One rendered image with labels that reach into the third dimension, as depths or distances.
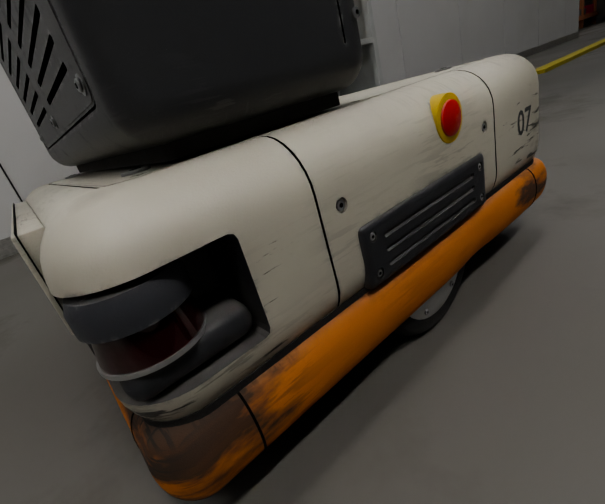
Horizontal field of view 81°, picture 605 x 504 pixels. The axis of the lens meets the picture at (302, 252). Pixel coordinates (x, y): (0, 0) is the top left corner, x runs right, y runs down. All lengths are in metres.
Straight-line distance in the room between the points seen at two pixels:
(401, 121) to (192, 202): 0.22
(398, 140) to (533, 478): 0.29
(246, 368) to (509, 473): 0.22
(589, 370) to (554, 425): 0.08
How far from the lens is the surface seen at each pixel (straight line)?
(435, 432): 0.38
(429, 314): 0.46
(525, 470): 0.36
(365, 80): 2.73
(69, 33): 0.30
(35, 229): 0.30
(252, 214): 0.25
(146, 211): 0.23
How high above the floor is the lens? 0.30
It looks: 23 degrees down
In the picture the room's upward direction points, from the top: 16 degrees counter-clockwise
